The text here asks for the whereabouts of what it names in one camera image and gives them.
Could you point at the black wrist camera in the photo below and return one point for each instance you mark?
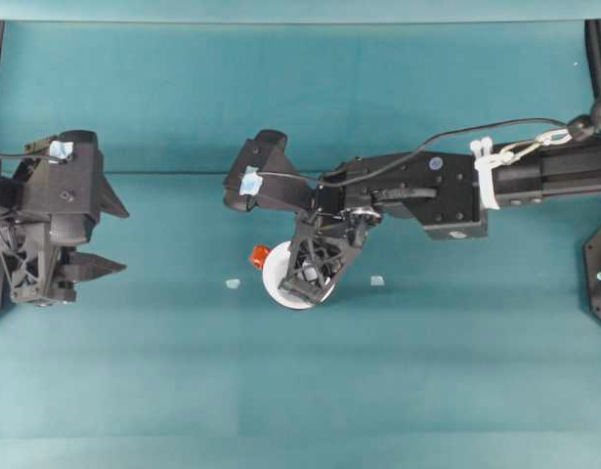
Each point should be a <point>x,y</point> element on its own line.
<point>70,195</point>
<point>275,166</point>

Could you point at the small white paper scrap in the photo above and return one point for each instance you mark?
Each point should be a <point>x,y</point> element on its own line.
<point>376,281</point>
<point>232,284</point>

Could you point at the teal backdrop sheet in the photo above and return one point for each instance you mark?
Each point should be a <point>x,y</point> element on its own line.
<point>300,7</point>

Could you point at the teal table cloth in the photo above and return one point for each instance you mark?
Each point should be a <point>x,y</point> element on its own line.
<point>300,391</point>

